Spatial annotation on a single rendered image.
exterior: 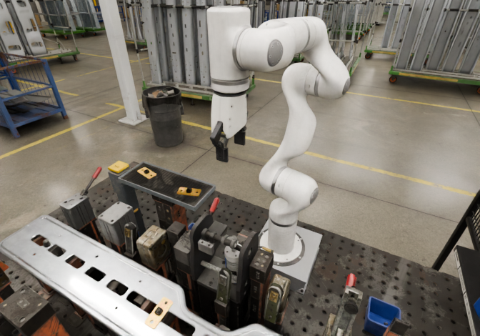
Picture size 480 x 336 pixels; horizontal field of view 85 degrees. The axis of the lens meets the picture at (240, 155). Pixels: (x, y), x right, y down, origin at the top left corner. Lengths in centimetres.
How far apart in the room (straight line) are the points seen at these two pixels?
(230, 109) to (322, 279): 97
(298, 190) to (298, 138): 18
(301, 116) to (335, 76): 17
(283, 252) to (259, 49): 93
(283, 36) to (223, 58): 12
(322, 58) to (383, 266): 101
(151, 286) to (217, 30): 77
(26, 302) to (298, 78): 106
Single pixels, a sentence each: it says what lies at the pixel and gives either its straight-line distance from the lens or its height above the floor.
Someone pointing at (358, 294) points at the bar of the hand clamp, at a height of 121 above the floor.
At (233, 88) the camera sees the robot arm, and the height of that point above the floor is 162.
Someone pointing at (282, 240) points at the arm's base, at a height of 90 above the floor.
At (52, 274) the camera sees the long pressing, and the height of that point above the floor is 100.
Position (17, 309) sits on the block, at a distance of 106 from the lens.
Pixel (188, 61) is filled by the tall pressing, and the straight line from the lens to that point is 514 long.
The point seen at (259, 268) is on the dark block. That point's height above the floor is 112.
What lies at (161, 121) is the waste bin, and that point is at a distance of 350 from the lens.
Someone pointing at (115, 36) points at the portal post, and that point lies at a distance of 429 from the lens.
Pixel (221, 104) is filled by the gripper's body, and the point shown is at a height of 158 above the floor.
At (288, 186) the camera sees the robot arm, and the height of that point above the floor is 119.
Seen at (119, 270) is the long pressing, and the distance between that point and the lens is 104.
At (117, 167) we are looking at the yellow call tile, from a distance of 122.
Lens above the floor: 179
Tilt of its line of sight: 32 degrees down
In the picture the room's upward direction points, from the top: straight up
